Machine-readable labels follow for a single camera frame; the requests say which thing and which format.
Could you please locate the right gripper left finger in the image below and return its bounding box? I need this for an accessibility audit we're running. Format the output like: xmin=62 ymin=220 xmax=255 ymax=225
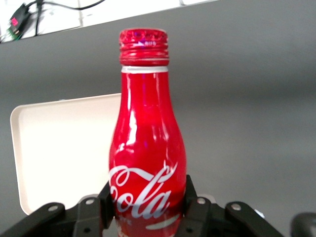
xmin=0 ymin=179 xmax=117 ymax=237

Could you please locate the green circuit board device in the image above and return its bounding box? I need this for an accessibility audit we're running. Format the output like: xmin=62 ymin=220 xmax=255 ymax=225
xmin=5 ymin=3 xmax=32 ymax=40

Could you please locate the red coke bottle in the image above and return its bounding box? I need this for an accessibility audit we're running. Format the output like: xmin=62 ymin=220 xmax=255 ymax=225
xmin=108 ymin=28 xmax=188 ymax=237

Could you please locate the beige plastic tray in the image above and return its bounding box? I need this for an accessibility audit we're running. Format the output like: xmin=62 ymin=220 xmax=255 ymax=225
xmin=9 ymin=93 xmax=216 ymax=216

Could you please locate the black floor cable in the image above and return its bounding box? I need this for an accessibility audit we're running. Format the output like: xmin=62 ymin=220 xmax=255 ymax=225
xmin=24 ymin=0 xmax=106 ymax=37

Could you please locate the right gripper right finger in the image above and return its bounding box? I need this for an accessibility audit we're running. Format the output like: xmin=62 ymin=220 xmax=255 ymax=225
xmin=176 ymin=174 xmax=285 ymax=237

